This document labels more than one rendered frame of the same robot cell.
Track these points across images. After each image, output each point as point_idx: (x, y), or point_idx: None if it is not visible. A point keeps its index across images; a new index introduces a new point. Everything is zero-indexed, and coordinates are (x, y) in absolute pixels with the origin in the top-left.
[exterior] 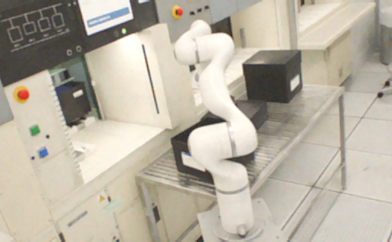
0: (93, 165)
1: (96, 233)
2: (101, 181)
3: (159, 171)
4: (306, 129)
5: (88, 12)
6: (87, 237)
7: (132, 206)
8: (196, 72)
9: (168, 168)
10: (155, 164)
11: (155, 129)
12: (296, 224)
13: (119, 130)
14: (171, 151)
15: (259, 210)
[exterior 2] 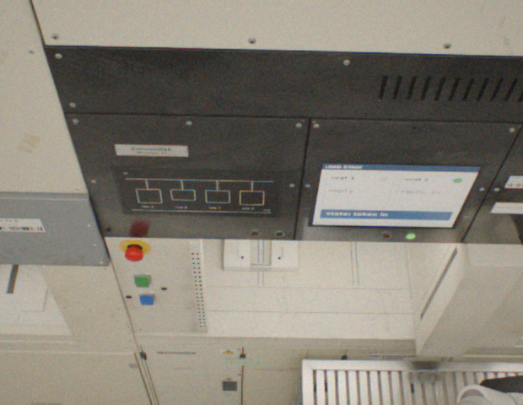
0: (257, 304)
1: (202, 368)
2: (237, 342)
3: (328, 396)
4: None
5: (334, 201)
6: (184, 366)
7: (282, 371)
8: (477, 389)
9: (345, 404)
10: (347, 370)
11: (406, 321)
12: None
13: (372, 254)
14: (394, 369)
15: None
